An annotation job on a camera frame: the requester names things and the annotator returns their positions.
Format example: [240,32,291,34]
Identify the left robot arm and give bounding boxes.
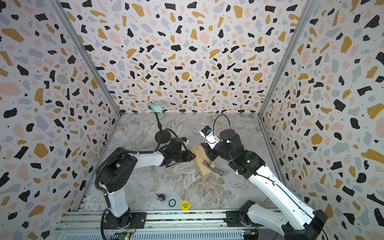
[95,137,196,229]

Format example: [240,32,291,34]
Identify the wooden block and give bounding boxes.
[190,145,216,176]

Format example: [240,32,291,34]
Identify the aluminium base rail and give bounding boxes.
[53,209,313,240]

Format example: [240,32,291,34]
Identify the wooden handle claw hammer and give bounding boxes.
[203,161,223,176]

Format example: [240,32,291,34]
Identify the small dark clip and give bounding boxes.
[157,194,166,202]

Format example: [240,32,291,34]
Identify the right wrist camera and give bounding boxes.
[200,126,220,146]

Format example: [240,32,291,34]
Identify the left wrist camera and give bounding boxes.
[181,137,190,145]

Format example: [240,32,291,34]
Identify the black microphone stand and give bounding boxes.
[155,113,171,144]

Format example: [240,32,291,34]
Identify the yellow round sticker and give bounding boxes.
[181,201,191,212]

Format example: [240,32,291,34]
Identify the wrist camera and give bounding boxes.
[181,137,190,145]
[200,126,220,146]

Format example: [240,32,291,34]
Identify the green ring sticker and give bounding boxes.
[168,199,176,208]

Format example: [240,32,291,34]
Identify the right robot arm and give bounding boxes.
[200,126,328,240]

